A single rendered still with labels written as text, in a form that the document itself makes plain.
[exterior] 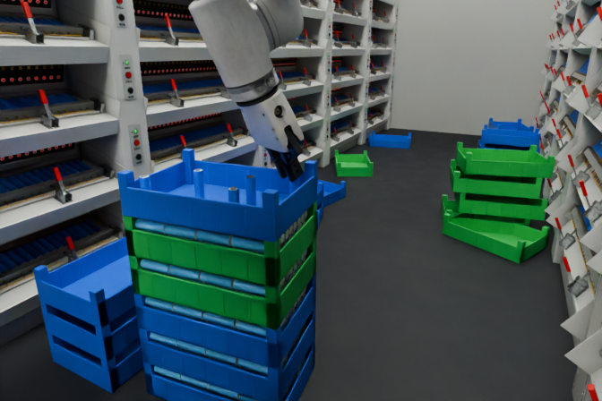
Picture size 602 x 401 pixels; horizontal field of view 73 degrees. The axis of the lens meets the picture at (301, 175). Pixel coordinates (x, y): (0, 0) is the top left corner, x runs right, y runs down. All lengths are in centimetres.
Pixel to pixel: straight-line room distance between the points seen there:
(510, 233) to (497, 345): 69
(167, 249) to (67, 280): 39
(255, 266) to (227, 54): 33
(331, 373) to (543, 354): 51
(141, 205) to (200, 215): 12
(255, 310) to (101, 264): 54
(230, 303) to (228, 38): 43
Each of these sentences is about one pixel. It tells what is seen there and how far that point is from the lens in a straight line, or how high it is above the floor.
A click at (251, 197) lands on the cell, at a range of 73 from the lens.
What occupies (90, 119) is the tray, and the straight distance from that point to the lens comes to 123.
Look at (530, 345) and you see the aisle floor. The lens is 120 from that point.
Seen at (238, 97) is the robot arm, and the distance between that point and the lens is 65.
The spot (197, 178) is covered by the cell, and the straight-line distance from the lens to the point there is 78.
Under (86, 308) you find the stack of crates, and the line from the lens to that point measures 94.
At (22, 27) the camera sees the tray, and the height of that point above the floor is 73.
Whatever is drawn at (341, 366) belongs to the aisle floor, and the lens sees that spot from 102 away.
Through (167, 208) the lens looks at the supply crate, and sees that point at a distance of 72.
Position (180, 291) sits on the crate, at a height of 27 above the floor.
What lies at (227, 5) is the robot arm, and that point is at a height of 74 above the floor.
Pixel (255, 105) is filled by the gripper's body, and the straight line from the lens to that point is 66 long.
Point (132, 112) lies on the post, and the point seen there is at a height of 51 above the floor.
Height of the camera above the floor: 68
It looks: 17 degrees down
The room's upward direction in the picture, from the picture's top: straight up
